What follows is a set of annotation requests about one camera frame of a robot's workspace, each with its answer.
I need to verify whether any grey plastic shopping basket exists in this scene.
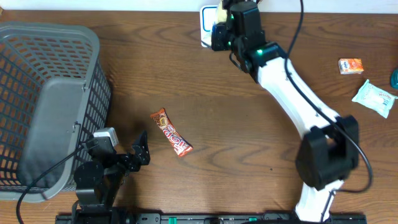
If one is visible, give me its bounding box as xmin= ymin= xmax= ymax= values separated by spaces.
xmin=1 ymin=22 xmax=111 ymax=203

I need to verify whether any light blue wet wipes pack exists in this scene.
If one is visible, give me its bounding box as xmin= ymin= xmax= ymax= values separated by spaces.
xmin=351 ymin=79 xmax=397 ymax=118

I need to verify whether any blue mouthwash bottle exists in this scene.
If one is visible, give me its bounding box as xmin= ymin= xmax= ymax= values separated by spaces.
xmin=390 ymin=69 xmax=398 ymax=90

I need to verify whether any yellow red snack bag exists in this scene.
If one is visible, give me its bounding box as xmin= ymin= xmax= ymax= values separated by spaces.
xmin=214 ymin=0 xmax=228 ymax=24

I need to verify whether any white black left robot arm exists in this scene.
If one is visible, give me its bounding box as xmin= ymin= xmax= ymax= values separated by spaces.
xmin=71 ymin=128 xmax=150 ymax=224

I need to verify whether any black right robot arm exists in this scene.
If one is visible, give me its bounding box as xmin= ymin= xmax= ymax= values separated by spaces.
xmin=211 ymin=1 xmax=359 ymax=223

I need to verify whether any orange white small box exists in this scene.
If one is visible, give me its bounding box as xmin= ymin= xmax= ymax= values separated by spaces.
xmin=338 ymin=58 xmax=364 ymax=75

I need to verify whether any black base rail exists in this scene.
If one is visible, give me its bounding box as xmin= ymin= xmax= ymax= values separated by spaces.
xmin=55 ymin=212 xmax=367 ymax=224

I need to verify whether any white barcode scanner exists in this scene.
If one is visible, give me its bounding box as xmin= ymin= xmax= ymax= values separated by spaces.
xmin=200 ymin=5 xmax=217 ymax=48

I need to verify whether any red brown candy bar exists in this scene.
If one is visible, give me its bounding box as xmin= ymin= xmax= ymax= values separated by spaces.
xmin=150 ymin=108 xmax=193 ymax=157

